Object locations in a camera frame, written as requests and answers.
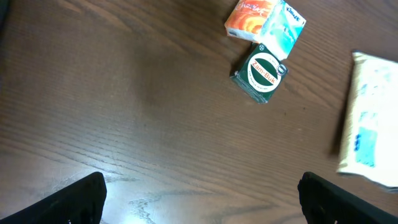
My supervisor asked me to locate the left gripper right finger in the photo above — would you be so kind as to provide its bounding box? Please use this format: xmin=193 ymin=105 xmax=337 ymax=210
xmin=297 ymin=172 xmax=397 ymax=224

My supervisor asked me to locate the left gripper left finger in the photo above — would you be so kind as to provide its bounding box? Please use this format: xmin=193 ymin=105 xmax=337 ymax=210
xmin=1 ymin=172 xmax=107 ymax=224

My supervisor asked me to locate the yellow snack bag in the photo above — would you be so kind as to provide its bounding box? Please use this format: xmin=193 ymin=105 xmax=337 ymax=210
xmin=337 ymin=51 xmax=397 ymax=192

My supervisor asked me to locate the round tape roll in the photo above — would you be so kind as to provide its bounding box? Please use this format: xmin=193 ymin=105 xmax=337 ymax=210
xmin=229 ymin=44 xmax=289 ymax=104

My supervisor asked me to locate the teal small carton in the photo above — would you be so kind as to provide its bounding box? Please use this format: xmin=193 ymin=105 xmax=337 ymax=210
xmin=259 ymin=1 xmax=307 ymax=61

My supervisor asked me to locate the orange small carton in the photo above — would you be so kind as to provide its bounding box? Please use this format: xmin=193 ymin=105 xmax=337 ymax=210
xmin=224 ymin=0 xmax=279 ymax=43

